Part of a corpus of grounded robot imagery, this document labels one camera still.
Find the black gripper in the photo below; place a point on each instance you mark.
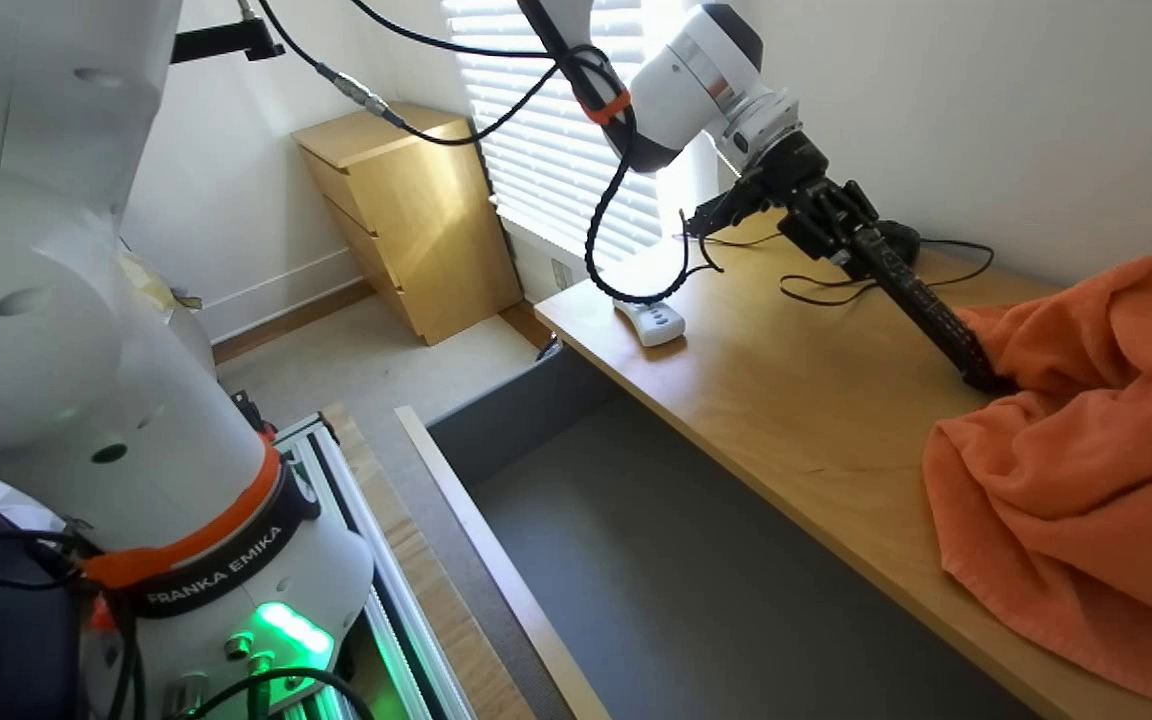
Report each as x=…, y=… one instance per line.
x=810, y=201

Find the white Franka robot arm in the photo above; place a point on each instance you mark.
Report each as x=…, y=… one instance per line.
x=83, y=334

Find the small white remote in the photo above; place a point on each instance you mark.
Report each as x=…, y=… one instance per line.
x=648, y=321

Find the orange towel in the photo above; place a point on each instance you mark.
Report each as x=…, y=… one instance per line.
x=1081, y=483

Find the wooden drawer cabinet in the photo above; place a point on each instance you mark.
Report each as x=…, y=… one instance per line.
x=422, y=224

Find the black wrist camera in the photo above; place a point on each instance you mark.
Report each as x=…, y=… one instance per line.
x=726, y=215

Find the wooden frame board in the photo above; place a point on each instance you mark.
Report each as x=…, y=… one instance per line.
x=496, y=572

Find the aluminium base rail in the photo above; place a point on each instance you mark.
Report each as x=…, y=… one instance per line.
x=396, y=603

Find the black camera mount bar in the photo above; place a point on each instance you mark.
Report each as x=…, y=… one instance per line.
x=223, y=43

